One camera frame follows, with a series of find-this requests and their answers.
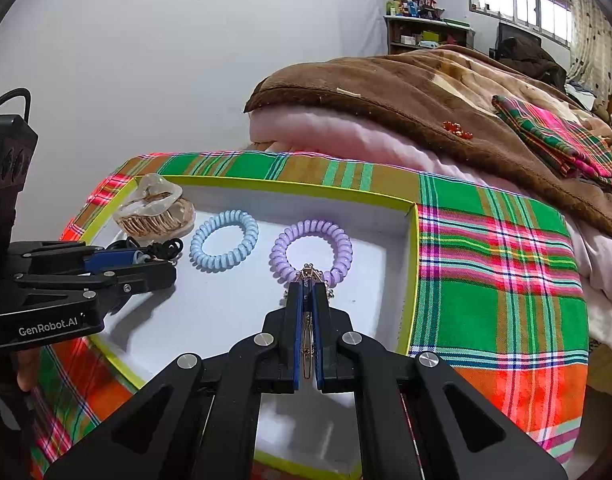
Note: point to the folded plaid cloth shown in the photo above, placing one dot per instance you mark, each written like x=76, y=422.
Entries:
x=551, y=135

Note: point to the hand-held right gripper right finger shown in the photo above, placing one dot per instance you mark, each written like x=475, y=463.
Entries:
x=320, y=345

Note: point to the patterned curtain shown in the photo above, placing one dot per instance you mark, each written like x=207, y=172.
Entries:
x=593, y=50

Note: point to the wooden shelf unit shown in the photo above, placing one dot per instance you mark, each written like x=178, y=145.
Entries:
x=393, y=35

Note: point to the person's left hand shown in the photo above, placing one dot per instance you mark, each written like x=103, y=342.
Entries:
x=27, y=372

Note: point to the group of bottles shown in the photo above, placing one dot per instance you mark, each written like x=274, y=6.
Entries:
x=411, y=5

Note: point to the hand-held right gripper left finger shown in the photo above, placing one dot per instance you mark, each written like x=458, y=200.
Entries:
x=298, y=340

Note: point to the brown rhinestone hair clip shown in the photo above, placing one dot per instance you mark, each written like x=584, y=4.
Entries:
x=311, y=276

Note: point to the black wristband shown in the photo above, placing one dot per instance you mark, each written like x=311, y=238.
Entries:
x=168, y=247

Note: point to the plaid bed sheet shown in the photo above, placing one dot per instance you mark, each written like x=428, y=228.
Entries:
x=486, y=285

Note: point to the dark jacket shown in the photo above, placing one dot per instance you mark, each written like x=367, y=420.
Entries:
x=531, y=60

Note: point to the barred window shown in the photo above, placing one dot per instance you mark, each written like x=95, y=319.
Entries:
x=516, y=2

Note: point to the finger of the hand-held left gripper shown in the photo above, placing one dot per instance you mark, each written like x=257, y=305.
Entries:
x=136, y=280
x=111, y=258

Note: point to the clear gold hair claw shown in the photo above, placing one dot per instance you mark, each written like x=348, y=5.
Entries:
x=151, y=222

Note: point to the pink quilt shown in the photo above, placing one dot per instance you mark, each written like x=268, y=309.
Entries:
x=336, y=130

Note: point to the brown plush blanket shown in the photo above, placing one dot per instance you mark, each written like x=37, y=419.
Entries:
x=411, y=100

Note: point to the yellow-green cardboard box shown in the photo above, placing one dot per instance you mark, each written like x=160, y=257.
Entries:
x=236, y=310

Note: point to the orange bead ornament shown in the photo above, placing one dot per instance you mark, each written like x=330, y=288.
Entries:
x=456, y=128

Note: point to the black monitor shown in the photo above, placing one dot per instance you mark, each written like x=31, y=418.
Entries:
x=506, y=30

